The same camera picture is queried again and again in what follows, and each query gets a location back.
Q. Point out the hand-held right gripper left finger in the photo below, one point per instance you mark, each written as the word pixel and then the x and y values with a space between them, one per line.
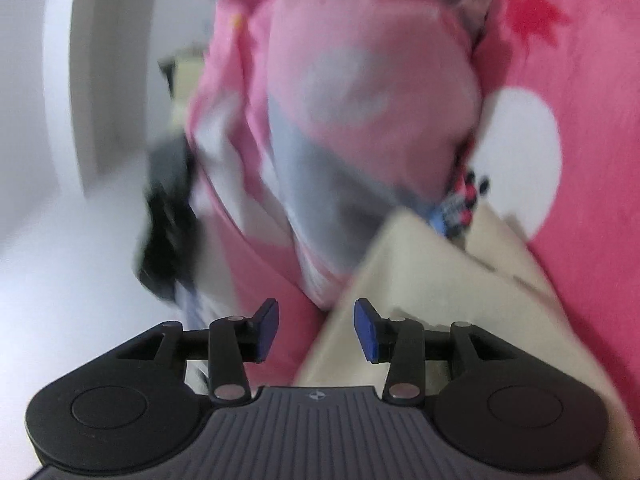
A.
pixel 265 332

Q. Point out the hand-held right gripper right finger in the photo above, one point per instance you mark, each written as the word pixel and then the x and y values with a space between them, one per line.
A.
pixel 367 332

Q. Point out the beige zip hoodie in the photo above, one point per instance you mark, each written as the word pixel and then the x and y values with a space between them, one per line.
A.
pixel 450 280

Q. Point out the dark grey garment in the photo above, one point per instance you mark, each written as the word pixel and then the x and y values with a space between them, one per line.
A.
pixel 167 225

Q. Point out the pink white teal printed duvet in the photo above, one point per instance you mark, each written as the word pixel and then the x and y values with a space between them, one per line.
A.
pixel 350 85

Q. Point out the pale yellow wardrobe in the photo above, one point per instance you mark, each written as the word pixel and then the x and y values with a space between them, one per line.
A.
pixel 187 80

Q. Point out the pink floral blanket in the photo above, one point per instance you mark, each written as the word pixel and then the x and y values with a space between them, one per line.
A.
pixel 575 60

